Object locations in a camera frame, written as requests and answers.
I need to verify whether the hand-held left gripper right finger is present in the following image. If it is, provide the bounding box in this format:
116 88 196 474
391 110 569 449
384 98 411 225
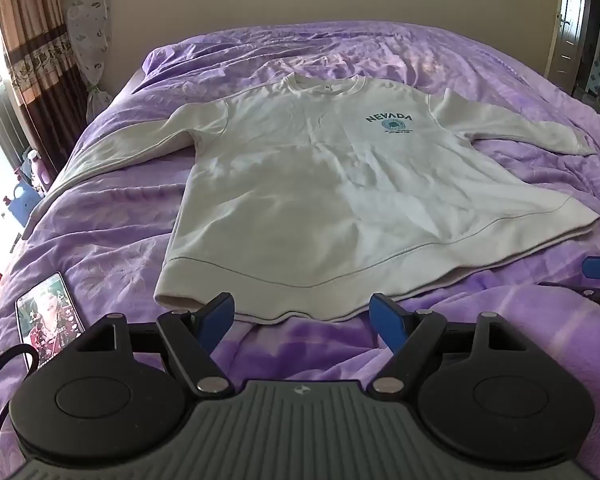
369 293 531 397

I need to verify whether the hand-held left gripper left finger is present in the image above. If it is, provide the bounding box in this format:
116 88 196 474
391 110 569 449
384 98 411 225
75 292 236 397

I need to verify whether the cream printed sweatshirt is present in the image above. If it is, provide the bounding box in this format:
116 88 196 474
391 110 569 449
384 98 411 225
27 72 600 324

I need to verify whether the purple bed sheet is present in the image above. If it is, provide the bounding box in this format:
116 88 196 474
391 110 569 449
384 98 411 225
0 25 600 480

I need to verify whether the smartphone with lit screen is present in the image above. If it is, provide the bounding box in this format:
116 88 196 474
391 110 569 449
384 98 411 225
15 272 86 372

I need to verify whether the blue plastic container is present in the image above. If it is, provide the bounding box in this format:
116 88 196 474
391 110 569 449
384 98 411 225
1 179 42 217

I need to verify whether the pink bottle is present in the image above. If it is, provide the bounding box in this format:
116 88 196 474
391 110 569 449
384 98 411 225
26 148 47 194

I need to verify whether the wooden door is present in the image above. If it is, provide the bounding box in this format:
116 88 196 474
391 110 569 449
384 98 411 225
550 0 597 97

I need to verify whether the white patterned fabric cover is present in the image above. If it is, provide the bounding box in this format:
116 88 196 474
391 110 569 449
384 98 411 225
64 0 114 127

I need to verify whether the brown patterned curtain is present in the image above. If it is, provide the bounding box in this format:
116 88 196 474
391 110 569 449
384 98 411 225
0 0 82 176

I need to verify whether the black cable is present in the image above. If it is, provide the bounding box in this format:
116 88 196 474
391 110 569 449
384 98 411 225
0 344 32 461

